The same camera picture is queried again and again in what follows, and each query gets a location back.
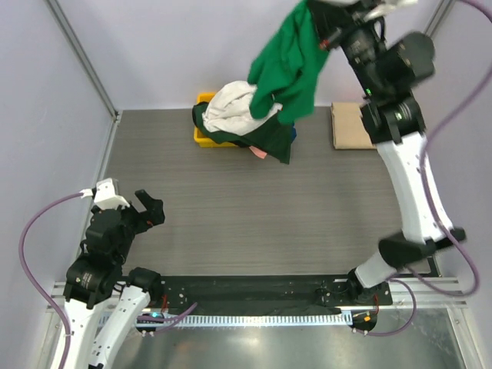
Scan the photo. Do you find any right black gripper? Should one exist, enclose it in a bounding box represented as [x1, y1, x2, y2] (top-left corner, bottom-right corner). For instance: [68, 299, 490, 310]
[302, 0, 380, 98]

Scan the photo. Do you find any bright green t-shirt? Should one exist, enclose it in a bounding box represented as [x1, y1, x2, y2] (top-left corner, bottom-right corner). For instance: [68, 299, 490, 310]
[247, 1, 329, 125]

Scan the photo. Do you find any yellow plastic bin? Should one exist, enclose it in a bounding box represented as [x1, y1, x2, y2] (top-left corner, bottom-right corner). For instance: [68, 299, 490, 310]
[193, 92, 236, 148]

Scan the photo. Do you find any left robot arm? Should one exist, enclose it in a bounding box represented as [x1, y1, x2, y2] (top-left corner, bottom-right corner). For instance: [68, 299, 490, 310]
[55, 190, 165, 368]

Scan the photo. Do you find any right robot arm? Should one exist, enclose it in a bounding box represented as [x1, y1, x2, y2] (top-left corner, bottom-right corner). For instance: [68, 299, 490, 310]
[307, 1, 466, 304]

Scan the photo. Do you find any folded beige t-shirt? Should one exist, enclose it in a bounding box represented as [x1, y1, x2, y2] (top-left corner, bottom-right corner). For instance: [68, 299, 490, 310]
[331, 102, 375, 150]

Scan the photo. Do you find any pink garment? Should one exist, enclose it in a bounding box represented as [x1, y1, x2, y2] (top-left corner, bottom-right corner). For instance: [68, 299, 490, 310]
[249, 146, 268, 159]

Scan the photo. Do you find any blue garment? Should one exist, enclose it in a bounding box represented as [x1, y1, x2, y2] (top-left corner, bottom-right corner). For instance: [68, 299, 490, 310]
[291, 124, 298, 142]

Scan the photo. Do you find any white t-shirt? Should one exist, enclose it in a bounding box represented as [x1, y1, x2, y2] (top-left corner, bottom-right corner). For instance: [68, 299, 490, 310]
[202, 81, 282, 136]

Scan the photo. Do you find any dark green t-shirt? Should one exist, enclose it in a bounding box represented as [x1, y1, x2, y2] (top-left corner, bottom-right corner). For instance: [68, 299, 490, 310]
[191, 102, 293, 165]

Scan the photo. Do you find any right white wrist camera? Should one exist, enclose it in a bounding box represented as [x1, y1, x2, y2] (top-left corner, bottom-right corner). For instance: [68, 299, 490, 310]
[337, 0, 420, 20]

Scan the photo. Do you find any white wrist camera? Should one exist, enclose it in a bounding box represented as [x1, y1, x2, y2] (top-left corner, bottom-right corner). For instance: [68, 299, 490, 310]
[337, 0, 420, 20]
[80, 178, 130, 211]

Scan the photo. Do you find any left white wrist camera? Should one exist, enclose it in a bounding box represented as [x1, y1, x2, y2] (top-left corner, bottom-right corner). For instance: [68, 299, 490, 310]
[80, 178, 130, 211]

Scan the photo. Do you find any right aluminium frame post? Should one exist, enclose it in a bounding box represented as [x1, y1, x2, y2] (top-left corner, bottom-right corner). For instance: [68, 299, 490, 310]
[424, 0, 456, 38]

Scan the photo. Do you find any aluminium frame post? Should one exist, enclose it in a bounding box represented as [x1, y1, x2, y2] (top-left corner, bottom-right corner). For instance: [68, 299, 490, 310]
[41, 0, 121, 120]
[424, 0, 456, 38]

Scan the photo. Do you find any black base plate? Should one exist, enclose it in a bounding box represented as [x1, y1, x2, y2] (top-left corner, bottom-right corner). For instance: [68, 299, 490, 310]
[150, 274, 393, 317]

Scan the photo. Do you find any left aluminium frame post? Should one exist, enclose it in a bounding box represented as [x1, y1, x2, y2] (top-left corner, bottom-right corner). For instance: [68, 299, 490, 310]
[41, 0, 121, 120]

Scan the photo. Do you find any white slotted cable duct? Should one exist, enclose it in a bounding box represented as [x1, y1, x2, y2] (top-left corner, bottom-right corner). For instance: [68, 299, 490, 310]
[98, 311, 354, 328]

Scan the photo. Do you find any aluminium front rail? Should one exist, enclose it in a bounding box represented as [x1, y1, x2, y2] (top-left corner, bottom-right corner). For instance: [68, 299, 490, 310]
[45, 276, 469, 311]

